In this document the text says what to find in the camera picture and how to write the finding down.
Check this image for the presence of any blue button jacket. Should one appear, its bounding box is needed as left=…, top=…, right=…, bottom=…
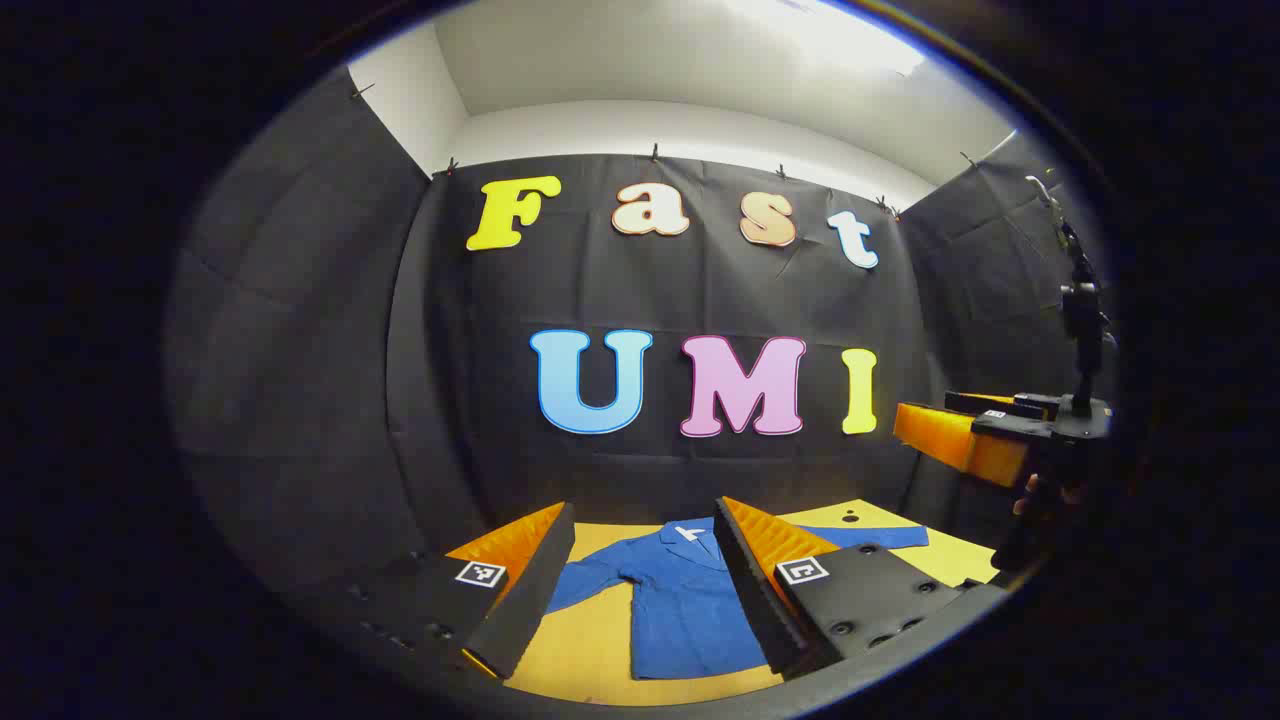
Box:
left=545, top=517, right=930, bottom=681

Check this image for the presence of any black backdrop cloth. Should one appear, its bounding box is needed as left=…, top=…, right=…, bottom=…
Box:
left=165, top=68, right=1116, bottom=601

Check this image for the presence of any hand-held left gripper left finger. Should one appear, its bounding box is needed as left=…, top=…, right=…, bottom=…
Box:
left=345, top=502, right=578, bottom=681

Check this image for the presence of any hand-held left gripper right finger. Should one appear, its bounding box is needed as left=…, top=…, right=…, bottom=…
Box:
left=713, top=496, right=987, bottom=681

